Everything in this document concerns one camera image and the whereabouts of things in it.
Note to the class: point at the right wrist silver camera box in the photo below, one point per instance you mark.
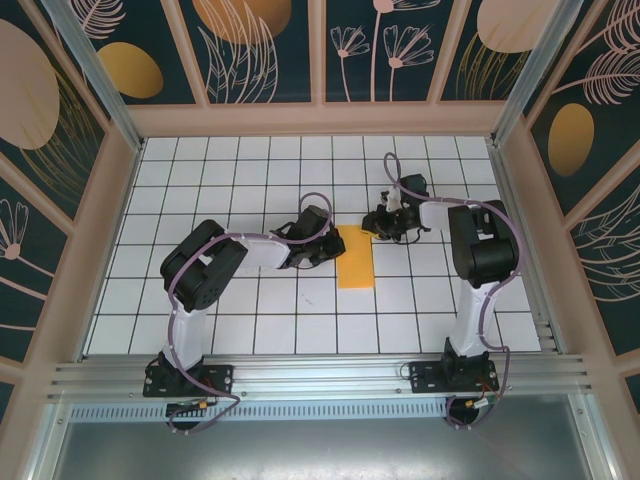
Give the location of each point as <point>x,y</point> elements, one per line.
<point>391,199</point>

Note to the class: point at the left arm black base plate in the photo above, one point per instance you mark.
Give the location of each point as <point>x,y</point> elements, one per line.
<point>220,380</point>

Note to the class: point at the pink flowers wall panel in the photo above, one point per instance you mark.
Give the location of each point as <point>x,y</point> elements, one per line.
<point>380,75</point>

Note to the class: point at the long aluminium base rail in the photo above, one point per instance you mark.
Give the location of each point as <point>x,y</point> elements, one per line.
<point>320,375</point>

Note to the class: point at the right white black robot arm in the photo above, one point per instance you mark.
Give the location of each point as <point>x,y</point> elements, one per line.
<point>480,250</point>

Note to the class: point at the pink circle gold stems panel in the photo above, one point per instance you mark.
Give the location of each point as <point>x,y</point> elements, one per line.
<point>500,25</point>

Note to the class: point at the gold oval wall panel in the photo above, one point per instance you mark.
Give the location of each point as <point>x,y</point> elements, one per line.
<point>130,70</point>

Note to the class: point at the yellow cloth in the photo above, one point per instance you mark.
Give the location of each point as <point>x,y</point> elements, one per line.
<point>355,265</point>

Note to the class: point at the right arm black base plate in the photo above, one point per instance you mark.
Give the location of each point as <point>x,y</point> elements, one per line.
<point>425,380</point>

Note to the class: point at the single pink flower wall panel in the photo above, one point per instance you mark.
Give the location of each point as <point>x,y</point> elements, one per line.
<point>20,280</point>

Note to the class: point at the grey sheet metal tray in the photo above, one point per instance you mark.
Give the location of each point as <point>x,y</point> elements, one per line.
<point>320,450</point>

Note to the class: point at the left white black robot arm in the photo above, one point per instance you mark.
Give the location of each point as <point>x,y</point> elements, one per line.
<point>260,255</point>

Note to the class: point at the gold oval pink feather panel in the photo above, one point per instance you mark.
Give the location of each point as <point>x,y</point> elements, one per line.
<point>600,100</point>

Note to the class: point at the pink leaf outlines wall panel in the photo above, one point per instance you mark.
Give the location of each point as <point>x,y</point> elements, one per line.
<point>610,270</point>

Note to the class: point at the aluminium side rail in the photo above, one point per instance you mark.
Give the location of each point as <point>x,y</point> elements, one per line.
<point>546,336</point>

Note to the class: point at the orange power connector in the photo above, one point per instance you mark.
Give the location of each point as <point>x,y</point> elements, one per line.
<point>480,403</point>
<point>202,403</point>

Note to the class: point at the aluminium corner post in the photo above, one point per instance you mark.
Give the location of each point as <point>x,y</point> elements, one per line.
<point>532,75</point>
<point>102,85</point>

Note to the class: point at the large pink circle wall panel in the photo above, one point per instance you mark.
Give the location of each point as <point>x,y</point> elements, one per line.
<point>30,100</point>

